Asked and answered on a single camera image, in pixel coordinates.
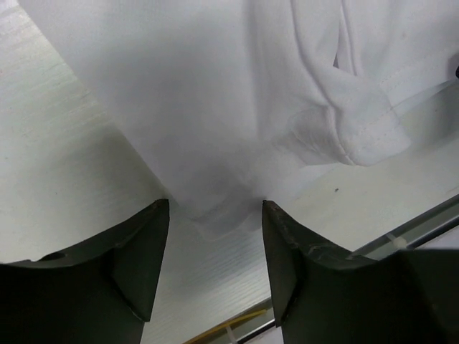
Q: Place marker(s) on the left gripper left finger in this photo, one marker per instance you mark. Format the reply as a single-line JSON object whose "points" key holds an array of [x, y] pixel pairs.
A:
{"points": [[101, 290]]}

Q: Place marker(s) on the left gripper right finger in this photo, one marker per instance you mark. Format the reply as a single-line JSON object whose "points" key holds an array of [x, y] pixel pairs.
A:
{"points": [[358, 294]]}

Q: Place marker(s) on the white t shirt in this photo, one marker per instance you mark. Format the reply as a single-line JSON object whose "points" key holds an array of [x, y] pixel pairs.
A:
{"points": [[233, 102]]}

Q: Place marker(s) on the aluminium table edge rail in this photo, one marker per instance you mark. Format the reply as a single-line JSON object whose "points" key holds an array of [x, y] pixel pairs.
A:
{"points": [[405, 233]]}

